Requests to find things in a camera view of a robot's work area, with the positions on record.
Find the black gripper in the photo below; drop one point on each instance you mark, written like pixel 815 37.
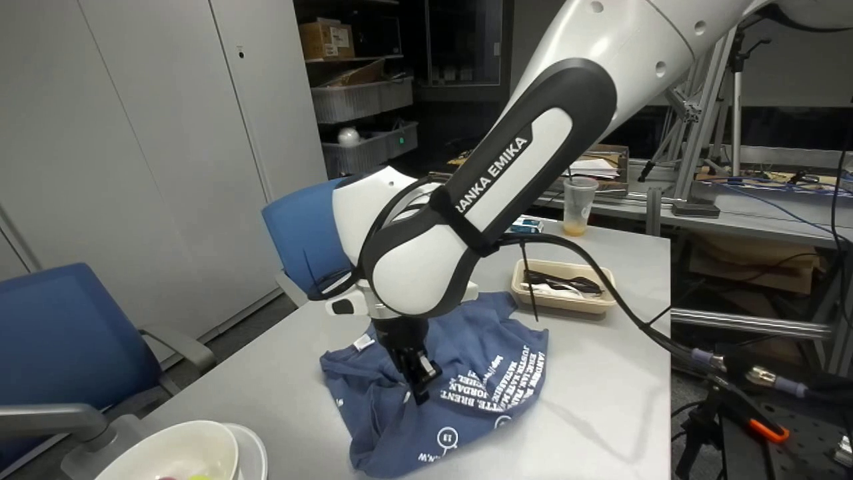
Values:
pixel 402 336

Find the blue printed t-shirt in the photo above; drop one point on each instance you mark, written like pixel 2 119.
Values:
pixel 479 383

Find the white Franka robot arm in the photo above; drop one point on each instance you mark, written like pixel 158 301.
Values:
pixel 567 108

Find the beige plastic tray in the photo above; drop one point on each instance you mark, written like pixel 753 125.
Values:
pixel 577 308

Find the black plastic utensil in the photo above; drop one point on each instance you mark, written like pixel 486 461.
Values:
pixel 567 284

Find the blue office chair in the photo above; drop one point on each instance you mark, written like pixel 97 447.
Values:
pixel 302 236
pixel 61 341

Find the white plate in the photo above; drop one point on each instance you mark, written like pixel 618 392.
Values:
pixel 253 453

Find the small blue box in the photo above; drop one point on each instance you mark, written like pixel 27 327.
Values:
pixel 529 225

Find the clear plastic cup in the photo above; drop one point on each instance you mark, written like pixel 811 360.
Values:
pixel 579 209

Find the white round object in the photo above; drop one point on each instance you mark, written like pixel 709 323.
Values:
pixel 347 133

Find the white bowl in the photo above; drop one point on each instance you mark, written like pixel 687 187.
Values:
pixel 177 449

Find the cardboard box on shelf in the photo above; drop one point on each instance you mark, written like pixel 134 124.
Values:
pixel 325 40

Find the brown cardboard box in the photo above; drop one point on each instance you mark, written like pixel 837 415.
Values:
pixel 754 268

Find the grey cabinet doors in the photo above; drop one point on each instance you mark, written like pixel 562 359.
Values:
pixel 161 133

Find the grey chair armrest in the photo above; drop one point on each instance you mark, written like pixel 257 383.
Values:
pixel 54 417

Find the grey metal side table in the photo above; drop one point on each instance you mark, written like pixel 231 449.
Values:
pixel 762 217

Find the black perforated breadboard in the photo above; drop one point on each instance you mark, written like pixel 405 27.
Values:
pixel 801 453

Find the grey metal post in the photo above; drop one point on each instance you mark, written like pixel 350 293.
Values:
pixel 654 209

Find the aluminium table rail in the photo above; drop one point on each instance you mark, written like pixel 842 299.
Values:
pixel 749 323

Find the aluminium frame stand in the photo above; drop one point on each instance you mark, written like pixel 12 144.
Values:
pixel 706 124

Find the silver metal post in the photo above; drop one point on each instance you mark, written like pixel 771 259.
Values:
pixel 842 452

